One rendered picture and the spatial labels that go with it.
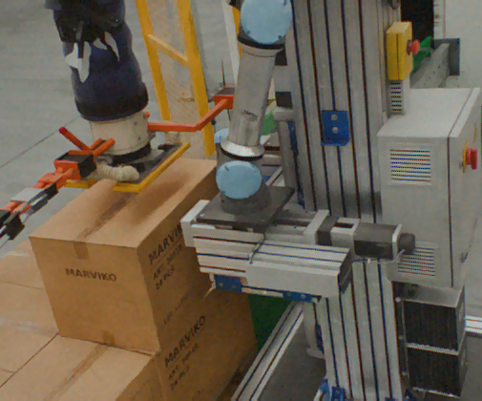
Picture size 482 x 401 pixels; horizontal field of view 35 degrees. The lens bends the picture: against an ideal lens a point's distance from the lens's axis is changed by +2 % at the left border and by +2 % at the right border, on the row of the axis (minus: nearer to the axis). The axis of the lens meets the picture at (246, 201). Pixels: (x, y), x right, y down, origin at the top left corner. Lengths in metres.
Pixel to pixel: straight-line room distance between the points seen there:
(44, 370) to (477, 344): 1.50
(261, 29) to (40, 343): 1.41
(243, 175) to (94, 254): 0.66
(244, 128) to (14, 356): 1.22
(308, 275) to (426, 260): 0.37
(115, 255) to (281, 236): 0.53
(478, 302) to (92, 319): 1.72
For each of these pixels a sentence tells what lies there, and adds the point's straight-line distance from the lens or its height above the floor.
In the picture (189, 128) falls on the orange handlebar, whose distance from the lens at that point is 2.39.
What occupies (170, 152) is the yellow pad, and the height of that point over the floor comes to 1.08.
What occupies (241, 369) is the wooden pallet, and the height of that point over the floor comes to 0.10.
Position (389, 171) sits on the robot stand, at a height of 1.13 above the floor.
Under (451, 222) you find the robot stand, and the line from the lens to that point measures 2.11.
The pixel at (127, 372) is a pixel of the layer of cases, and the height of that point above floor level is 0.54.
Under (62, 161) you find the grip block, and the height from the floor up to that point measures 1.21.
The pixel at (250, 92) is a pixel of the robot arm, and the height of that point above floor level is 1.43.
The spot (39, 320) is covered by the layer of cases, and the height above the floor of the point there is 0.54.
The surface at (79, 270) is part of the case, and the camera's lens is 2.46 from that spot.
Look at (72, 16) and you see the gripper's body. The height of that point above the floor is 1.66.
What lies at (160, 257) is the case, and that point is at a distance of 2.40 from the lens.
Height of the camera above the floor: 2.04
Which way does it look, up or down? 27 degrees down
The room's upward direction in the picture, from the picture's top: 10 degrees counter-clockwise
